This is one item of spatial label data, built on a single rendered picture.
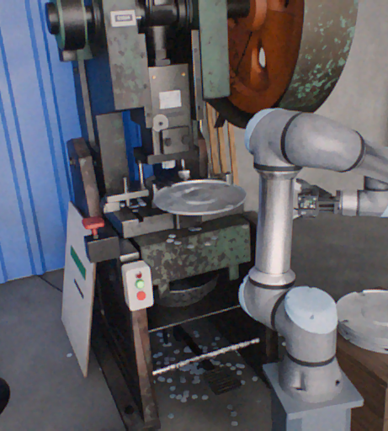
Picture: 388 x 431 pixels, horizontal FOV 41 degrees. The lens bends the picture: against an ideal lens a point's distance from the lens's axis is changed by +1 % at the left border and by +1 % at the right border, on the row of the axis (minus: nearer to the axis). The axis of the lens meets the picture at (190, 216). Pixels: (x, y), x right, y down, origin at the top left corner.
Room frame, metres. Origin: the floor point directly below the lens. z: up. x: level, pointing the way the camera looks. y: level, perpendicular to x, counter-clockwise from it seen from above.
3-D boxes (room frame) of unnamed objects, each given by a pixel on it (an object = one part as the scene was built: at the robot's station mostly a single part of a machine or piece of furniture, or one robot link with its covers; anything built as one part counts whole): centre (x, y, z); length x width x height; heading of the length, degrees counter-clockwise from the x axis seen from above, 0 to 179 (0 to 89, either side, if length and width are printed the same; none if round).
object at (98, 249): (1.45, 0.28, 0.62); 0.10 x 0.06 x 0.20; 111
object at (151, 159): (1.78, 0.07, 0.86); 0.20 x 0.16 x 0.05; 111
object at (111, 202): (1.72, 0.23, 0.76); 0.17 x 0.06 x 0.10; 111
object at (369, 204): (1.36, -0.53, 0.78); 0.11 x 0.08 x 0.09; 73
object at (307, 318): (1.04, -0.26, 0.62); 0.13 x 0.12 x 0.14; 32
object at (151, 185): (1.77, 0.07, 0.76); 0.15 x 0.09 x 0.05; 111
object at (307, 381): (1.03, -0.26, 0.50); 0.15 x 0.15 x 0.10
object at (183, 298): (1.78, 0.07, 0.36); 0.34 x 0.34 x 0.10
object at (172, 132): (1.74, 0.06, 1.04); 0.17 x 0.15 x 0.30; 21
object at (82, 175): (1.81, 0.37, 0.45); 0.92 x 0.12 x 0.90; 21
